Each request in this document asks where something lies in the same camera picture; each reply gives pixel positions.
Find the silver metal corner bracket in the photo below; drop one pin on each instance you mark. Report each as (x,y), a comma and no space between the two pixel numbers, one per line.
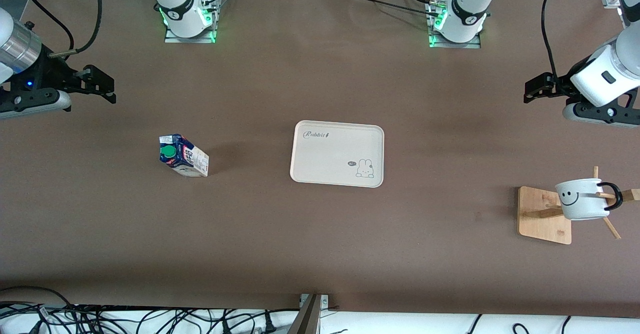
(325,301)

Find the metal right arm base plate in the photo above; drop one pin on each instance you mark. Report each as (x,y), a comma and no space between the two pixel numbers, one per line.
(170,39)

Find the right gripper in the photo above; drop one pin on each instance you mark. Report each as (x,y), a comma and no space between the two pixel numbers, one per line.
(50,71)

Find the black power plug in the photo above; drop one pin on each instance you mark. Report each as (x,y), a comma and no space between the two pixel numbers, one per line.
(270,324)

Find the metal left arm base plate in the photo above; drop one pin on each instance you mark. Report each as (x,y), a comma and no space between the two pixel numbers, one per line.
(472,45)

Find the grey aluminium profile beam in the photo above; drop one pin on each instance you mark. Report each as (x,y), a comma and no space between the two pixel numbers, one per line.
(306,321)

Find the white smiley face cup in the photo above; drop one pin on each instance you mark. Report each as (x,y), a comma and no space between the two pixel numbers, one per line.
(582,206)

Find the wooden cup stand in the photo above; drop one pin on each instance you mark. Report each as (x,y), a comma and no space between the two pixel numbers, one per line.
(542,221)

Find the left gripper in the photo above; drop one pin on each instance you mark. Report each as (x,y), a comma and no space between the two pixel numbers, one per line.
(559,84)

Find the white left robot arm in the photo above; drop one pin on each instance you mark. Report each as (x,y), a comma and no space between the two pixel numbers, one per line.
(470,3)

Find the blue white milk carton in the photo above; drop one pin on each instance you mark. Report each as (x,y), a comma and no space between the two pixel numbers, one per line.
(186,158)

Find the cream rabbit print tray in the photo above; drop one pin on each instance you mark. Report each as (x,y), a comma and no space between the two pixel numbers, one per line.
(335,153)

